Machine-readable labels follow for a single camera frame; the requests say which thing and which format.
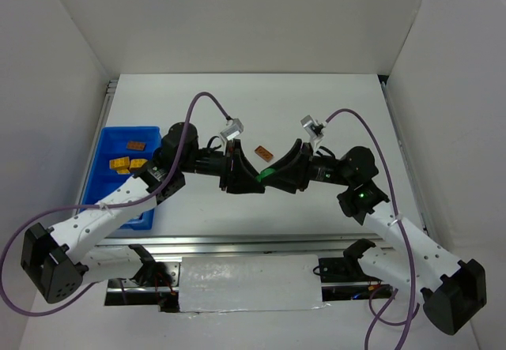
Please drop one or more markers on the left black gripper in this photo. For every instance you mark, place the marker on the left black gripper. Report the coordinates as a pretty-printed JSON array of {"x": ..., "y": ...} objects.
[{"x": 230, "y": 166}]

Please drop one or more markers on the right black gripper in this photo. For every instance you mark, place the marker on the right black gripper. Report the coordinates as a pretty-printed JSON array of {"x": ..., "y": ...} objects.
[{"x": 305, "y": 166}]

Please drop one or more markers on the green lego plate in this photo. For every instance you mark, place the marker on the green lego plate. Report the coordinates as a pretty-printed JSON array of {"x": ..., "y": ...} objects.
[{"x": 265, "y": 173}]

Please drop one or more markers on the brown lego plate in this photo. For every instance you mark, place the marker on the brown lego plate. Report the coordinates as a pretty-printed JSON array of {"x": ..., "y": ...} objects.
[
  {"x": 135, "y": 146},
  {"x": 264, "y": 153}
]

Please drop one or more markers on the yellow oval lego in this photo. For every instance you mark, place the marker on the yellow oval lego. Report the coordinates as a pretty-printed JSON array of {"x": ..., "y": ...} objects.
[{"x": 137, "y": 163}]

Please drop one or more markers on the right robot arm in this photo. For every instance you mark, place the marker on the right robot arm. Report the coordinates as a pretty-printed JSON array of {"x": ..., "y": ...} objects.
[{"x": 450, "y": 290}]

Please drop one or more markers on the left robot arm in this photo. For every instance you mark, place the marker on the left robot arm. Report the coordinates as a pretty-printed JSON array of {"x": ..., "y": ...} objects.
[{"x": 61, "y": 258}]

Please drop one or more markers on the white foil panel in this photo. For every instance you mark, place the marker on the white foil panel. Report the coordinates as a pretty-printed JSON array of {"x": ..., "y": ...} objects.
[{"x": 249, "y": 283}]

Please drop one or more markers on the blue compartment bin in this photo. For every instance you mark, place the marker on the blue compartment bin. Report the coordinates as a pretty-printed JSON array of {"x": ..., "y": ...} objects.
[{"x": 121, "y": 150}]

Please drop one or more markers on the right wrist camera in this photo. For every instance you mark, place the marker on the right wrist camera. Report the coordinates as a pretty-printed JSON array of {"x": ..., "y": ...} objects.
[{"x": 314, "y": 130}]

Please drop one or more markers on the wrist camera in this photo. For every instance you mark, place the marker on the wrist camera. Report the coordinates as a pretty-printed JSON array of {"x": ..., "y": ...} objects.
[
  {"x": 233, "y": 129},
  {"x": 314, "y": 130}
]

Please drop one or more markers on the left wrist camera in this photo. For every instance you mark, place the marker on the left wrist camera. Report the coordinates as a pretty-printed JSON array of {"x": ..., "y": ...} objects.
[{"x": 233, "y": 129}]

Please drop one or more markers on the aluminium frame rail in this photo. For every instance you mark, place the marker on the aluminium frame rail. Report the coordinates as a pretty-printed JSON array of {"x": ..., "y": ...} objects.
[{"x": 238, "y": 245}]

